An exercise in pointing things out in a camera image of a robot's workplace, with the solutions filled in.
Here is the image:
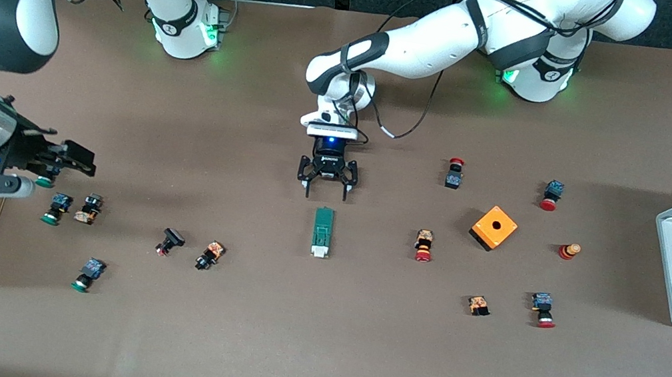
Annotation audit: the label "green load switch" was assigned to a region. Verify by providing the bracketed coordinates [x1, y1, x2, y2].
[308, 205, 338, 260]

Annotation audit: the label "red emergency stop orange block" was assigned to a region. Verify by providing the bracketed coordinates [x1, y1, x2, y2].
[412, 228, 437, 264]

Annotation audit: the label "red button black block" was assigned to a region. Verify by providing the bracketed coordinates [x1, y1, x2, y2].
[444, 157, 467, 191]

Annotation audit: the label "orange black contact block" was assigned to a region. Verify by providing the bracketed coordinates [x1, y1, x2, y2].
[466, 294, 493, 318]

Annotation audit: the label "red mushroom push button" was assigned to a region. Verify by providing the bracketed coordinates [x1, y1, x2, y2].
[527, 290, 561, 331]
[538, 179, 566, 214]

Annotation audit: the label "red yellow button cap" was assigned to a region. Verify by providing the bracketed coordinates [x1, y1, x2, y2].
[556, 240, 583, 262]

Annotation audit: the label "black selector switch orange block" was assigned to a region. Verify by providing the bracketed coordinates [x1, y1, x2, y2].
[194, 238, 228, 275]
[73, 191, 105, 227]

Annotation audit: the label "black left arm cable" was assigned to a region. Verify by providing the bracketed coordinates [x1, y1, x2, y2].
[345, 0, 624, 173]

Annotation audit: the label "black flat square switch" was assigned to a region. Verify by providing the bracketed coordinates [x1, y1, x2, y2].
[154, 226, 188, 260]

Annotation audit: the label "orange button enclosure box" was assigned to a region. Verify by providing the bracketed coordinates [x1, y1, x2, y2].
[466, 202, 521, 256]

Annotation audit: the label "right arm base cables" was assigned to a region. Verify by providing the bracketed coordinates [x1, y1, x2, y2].
[190, 0, 240, 31]

